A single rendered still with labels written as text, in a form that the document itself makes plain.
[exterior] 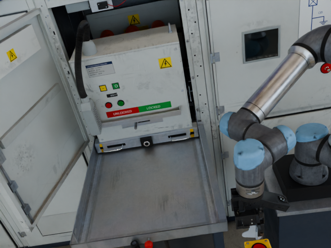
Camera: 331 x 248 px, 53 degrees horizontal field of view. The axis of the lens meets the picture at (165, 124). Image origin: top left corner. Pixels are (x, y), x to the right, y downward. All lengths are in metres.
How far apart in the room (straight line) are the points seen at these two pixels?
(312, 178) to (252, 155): 0.65
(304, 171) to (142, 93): 0.78
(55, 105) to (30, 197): 0.45
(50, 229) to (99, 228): 1.06
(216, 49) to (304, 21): 0.41
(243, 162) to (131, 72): 0.83
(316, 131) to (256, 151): 0.57
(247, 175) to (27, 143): 0.97
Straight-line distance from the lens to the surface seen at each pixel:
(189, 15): 1.59
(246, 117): 0.99
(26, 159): 1.52
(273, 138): 0.91
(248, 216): 0.98
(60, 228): 2.43
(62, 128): 1.73
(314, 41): 1.13
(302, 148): 1.39
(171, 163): 1.61
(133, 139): 1.72
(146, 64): 1.50
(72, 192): 2.16
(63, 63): 1.70
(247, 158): 0.83
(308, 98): 1.90
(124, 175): 1.62
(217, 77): 1.69
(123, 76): 1.53
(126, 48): 1.51
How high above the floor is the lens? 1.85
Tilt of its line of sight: 33 degrees down
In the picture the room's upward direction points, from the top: 12 degrees counter-clockwise
